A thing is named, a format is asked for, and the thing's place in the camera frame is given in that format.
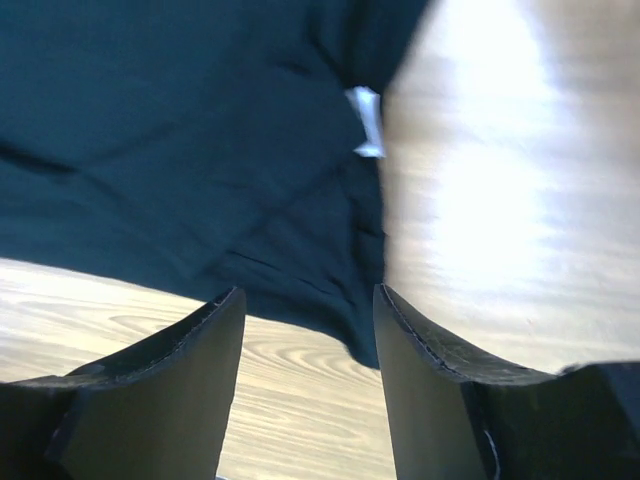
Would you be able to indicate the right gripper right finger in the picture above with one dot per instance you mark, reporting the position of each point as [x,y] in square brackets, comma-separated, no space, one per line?
[456,411]

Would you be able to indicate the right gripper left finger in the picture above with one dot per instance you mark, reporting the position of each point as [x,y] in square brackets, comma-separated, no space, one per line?
[157,409]

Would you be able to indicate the black t shirt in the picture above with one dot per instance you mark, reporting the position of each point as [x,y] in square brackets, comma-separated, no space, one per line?
[192,146]

